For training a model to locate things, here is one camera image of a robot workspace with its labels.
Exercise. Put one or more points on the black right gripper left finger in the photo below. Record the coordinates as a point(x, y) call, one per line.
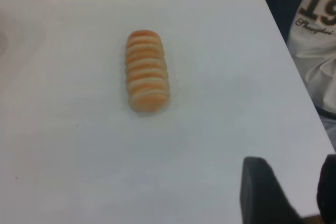
point(260, 195)

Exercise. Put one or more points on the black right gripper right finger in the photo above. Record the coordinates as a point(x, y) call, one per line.
point(328, 195)

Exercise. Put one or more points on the striped orange bread roll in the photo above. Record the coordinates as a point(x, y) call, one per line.
point(145, 72)

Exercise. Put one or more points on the white garment with number print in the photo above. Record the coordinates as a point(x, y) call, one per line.
point(315, 58)

